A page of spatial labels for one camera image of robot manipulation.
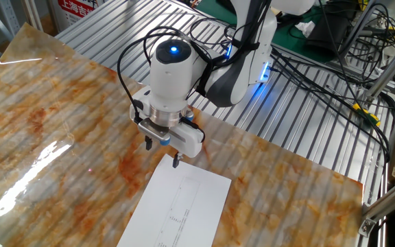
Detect grey slotted metal upright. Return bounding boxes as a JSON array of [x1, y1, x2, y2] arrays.
[[0, 0, 22, 37]]

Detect white printed paper sheet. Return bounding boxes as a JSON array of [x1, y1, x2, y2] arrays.
[[117, 153, 232, 247]]

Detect long black looped cable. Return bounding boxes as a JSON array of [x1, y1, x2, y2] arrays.
[[117, 25, 219, 124]]

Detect black cable bundle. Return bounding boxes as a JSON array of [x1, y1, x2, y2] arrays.
[[269, 0, 395, 164]]

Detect crumpled white tissue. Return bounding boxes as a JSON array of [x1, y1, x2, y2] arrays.
[[294, 20, 317, 38]]

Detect green mat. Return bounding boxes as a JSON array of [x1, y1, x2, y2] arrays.
[[195, 0, 342, 64]]

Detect silver mount plate blue knobs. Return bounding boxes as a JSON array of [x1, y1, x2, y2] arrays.
[[137, 108, 195, 147]]

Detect black bag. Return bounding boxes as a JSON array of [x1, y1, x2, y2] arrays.
[[303, 5, 356, 59]]

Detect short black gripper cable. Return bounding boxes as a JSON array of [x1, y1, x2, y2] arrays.
[[180, 117, 206, 143]]

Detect white sign with red print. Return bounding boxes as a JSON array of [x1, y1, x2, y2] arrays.
[[48, 0, 106, 34]]

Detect thick aluminium frame post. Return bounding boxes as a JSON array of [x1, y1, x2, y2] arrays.
[[365, 34, 395, 100]]

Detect thin grey metal pole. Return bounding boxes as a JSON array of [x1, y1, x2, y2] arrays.
[[339, 0, 376, 59]]

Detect yellow handled screwdriver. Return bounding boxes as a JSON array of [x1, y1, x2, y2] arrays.
[[351, 102, 382, 128]]

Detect orange marble pattern mat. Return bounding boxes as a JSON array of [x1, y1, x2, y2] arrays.
[[0, 22, 365, 247]]

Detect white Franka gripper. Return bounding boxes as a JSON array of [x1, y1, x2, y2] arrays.
[[130, 85, 204, 169]]

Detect aluminium rail with corner bracket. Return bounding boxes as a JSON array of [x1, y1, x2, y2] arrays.
[[358, 176, 395, 237]]

